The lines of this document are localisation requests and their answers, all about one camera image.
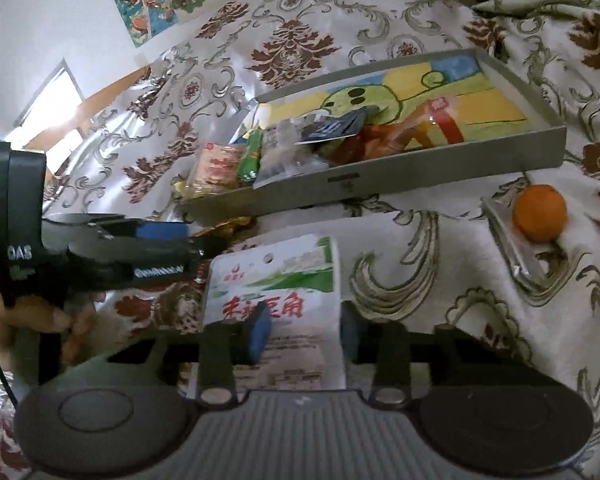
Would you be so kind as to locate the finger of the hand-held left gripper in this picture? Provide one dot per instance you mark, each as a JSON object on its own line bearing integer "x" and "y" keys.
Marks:
{"x": 155, "y": 271}
{"x": 160, "y": 231}

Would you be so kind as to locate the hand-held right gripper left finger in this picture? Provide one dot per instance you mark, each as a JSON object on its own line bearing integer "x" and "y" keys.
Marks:
{"x": 260, "y": 329}

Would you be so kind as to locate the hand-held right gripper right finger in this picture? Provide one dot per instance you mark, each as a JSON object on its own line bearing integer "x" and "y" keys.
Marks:
{"x": 352, "y": 329}

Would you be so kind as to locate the white green snack packet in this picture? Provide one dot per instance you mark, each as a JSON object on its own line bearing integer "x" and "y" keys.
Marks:
{"x": 290, "y": 300}

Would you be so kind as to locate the golden snack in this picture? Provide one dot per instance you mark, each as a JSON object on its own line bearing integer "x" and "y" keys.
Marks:
{"x": 225, "y": 227}

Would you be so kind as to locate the rice cracker packet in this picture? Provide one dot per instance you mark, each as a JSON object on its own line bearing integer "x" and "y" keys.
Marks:
{"x": 220, "y": 165}

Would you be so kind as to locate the clear plastic snack packet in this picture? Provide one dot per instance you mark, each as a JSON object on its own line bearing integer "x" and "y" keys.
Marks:
{"x": 285, "y": 155}

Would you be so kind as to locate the orange snack packet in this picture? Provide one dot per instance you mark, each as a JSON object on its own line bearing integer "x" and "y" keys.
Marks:
{"x": 380, "y": 140}

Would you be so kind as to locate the dark blue snack packet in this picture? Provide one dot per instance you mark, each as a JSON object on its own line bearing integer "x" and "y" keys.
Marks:
{"x": 335, "y": 127}

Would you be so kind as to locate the clear packet with red label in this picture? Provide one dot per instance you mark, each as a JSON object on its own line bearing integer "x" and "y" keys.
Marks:
{"x": 442, "y": 120}

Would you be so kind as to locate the grey tray with frog painting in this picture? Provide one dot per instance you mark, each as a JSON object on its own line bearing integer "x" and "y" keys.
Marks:
{"x": 480, "y": 105}

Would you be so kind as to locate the person's left hand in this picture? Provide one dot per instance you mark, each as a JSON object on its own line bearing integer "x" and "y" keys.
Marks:
{"x": 77, "y": 327}

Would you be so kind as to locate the white floral printed tablecloth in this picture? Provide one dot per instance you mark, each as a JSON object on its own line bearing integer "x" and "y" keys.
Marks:
{"x": 455, "y": 285}

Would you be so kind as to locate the window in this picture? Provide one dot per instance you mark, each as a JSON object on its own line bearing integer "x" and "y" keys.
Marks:
{"x": 40, "y": 105}

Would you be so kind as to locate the orange tangerine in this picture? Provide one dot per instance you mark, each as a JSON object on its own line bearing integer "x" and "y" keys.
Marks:
{"x": 540, "y": 212}

